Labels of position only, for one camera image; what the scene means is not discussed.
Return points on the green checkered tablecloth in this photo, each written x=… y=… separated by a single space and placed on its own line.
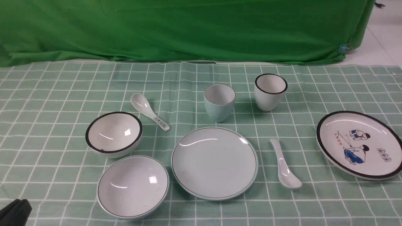
x=47 y=107

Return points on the green backdrop cloth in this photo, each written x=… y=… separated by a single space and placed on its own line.
x=302 y=32

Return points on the white bowl black rim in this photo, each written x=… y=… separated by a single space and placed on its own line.
x=115 y=134

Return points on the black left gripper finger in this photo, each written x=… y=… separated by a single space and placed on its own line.
x=15 y=213

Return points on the blue clip on backdrop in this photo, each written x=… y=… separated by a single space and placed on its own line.
x=343 y=50

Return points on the white cup black rim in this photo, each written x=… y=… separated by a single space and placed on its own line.
x=269 y=90

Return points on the white spoon patterned handle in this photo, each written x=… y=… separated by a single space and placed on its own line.
x=141 y=104

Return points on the pale blue plate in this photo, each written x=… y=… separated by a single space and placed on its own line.
x=214 y=163

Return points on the pale blue cup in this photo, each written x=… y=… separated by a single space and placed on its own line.
x=219 y=101

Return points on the pale blue bowl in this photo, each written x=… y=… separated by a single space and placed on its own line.
x=133 y=187

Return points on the plain white spoon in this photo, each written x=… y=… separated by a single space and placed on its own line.
x=285 y=176

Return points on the white plate with cartoon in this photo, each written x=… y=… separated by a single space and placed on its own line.
x=360 y=145

